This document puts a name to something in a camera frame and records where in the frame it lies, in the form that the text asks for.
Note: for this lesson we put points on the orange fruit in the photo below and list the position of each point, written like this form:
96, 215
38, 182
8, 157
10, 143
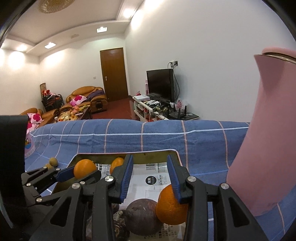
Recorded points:
168, 209
83, 168
116, 163

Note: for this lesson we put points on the brown wooden door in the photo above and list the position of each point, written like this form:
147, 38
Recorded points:
114, 74

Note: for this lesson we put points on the brown leather armchair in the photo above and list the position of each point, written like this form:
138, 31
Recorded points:
96, 98

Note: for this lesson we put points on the pink floral pillow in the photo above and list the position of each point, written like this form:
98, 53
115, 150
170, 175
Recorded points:
31, 127
77, 100
34, 118

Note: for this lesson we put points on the brown leather sofa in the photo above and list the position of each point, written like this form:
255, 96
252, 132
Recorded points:
48, 117

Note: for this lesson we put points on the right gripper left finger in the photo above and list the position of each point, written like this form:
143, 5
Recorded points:
66, 219

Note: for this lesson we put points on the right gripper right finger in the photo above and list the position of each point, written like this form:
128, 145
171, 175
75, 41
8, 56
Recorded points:
232, 219

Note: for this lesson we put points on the round gold ceiling lamp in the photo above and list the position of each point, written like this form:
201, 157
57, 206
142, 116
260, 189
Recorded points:
53, 6

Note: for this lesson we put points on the black rack with clutter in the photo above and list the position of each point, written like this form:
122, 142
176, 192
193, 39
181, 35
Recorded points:
50, 100

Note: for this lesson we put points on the pink cartoon mug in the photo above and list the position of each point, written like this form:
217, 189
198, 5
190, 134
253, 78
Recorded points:
29, 145

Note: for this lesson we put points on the printed paper leaflet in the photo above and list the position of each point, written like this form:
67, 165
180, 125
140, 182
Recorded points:
147, 181

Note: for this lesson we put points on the dark purple mangosteen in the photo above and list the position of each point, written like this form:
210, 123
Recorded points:
140, 217

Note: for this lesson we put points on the pink metal tin box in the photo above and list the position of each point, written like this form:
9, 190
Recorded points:
111, 189

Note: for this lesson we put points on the green kiwi fruit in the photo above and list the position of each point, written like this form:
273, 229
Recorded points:
49, 166
53, 162

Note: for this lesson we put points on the pink electric kettle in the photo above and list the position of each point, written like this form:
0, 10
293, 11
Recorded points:
263, 171

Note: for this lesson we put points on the cluttered coffee table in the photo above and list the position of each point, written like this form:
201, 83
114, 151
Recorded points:
75, 113

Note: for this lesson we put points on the blue plaid tablecloth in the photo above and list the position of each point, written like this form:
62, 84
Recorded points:
206, 147

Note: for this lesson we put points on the white tv stand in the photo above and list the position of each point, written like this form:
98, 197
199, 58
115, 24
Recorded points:
148, 110

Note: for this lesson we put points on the black television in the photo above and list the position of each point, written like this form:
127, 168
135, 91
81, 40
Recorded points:
161, 83

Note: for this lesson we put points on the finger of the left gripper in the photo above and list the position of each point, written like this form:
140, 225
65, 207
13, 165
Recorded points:
91, 178
65, 174

